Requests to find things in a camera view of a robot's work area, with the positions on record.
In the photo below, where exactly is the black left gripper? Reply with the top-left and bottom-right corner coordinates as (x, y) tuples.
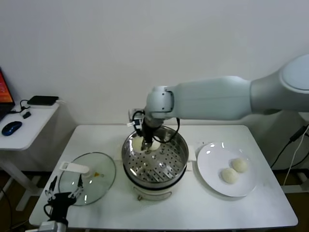
(45, 174), (84, 219)

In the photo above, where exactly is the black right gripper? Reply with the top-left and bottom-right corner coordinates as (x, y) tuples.
(139, 117), (163, 152)

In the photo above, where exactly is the stainless steel steamer basket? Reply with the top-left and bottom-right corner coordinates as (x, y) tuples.
(121, 124), (189, 182)

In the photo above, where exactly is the white side desk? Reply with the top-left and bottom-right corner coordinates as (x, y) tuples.
(0, 101), (66, 212)

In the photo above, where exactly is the white round plate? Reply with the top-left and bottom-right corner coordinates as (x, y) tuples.
(197, 142), (258, 198)

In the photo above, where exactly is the blue computer mouse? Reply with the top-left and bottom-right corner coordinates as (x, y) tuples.
(1, 121), (23, 135)

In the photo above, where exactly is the flat black box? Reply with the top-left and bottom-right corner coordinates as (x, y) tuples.
(27, 96), (59, 106)

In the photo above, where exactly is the white desk foot bar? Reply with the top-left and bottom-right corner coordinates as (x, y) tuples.
(281, 185), (309, 194)

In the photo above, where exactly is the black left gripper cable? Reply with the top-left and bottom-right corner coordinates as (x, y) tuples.
(43, 203), (54, 221)

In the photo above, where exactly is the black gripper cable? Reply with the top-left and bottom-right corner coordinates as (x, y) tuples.
(166, 117), (181, 144)
(43, 203), (54, 221)

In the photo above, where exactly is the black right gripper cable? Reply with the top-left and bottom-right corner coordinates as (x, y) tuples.
(166, 117), (181, 144)

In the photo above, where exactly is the glass lid with white handle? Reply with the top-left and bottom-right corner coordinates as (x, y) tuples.
(58, 151), (117, 206)

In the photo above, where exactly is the black floor cable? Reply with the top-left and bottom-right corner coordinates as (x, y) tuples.
(0, 185), (13, 229)

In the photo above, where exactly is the thin black desk cable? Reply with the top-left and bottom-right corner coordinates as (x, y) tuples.
(9, 99), (33, 114)

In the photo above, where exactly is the white power cable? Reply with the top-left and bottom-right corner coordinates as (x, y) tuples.
(281, 125), (309, 187)

